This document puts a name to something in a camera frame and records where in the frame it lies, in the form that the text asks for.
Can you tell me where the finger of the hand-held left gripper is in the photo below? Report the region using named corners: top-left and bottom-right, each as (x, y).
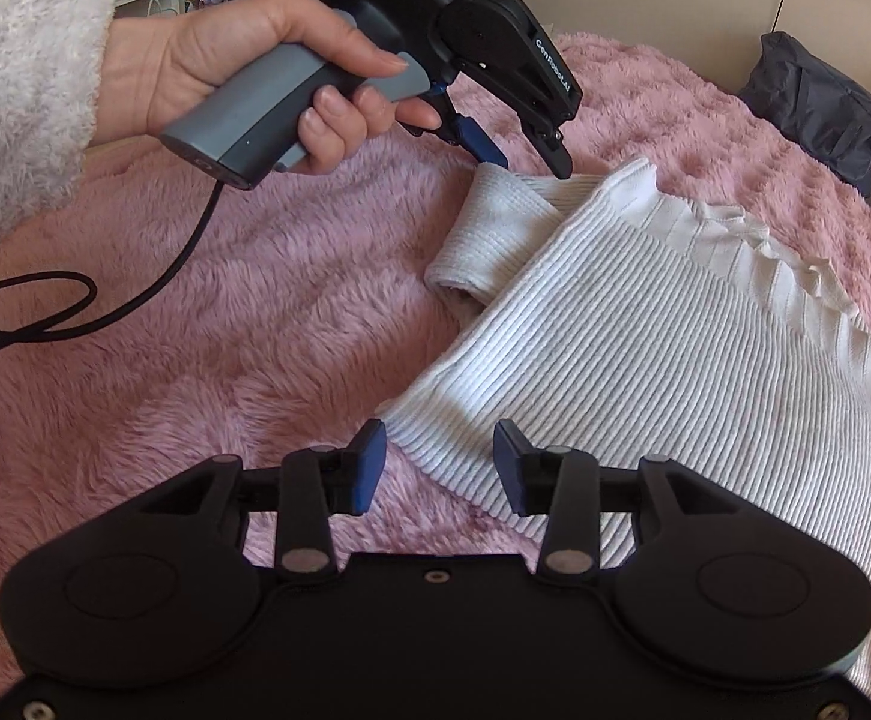
top-left (426, 81), bottom-right (512, 170)
top-left (521, 116), bottom-right (576, 182)

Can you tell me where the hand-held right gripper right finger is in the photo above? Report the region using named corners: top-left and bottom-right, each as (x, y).
top-left (493, 418), bottom-right (738, 584)

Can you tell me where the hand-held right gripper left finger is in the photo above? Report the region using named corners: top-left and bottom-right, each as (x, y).
top-left (139, 420), bottom-right (388, 583)

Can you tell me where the white cable-knit sweater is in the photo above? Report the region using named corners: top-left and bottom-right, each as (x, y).
top-left (375, 156), bottom-right (871, 706)

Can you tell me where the person's left forearm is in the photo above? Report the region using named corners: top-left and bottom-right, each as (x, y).
top-left (0, 0), bottom-right (117, 282)

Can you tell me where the person's left hand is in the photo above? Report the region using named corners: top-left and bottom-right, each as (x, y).
top-left (101, 0), bottom-right (444, 175)

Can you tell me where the pink fluffy blanket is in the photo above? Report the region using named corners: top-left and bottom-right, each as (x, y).
top-left (0, 30), bottom-right (871, 720)

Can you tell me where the blue-grey fabric bag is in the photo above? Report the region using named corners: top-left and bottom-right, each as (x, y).
top-left (739, 31), bottom-right (871, 200)

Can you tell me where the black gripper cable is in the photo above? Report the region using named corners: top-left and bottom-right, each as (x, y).
top-left (0, 165), bottom-right (222, 372)

